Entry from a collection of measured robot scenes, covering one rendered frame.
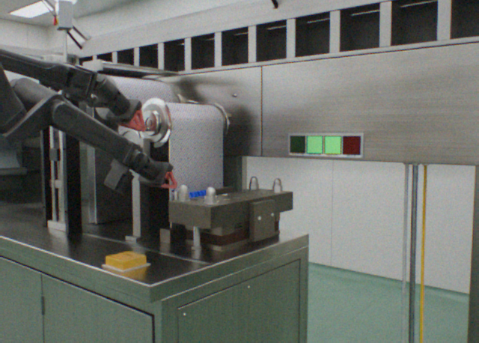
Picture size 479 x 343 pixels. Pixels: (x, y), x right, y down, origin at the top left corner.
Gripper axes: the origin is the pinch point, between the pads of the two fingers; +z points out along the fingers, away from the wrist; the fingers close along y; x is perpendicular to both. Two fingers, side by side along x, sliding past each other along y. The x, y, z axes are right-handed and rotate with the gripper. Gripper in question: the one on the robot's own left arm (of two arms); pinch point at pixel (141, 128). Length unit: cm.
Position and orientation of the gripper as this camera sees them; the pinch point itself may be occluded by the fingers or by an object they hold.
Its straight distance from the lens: 137.2
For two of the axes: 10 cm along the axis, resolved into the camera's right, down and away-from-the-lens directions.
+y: 8.0, 0.9, -5.9
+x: 3.9, -8.2, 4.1
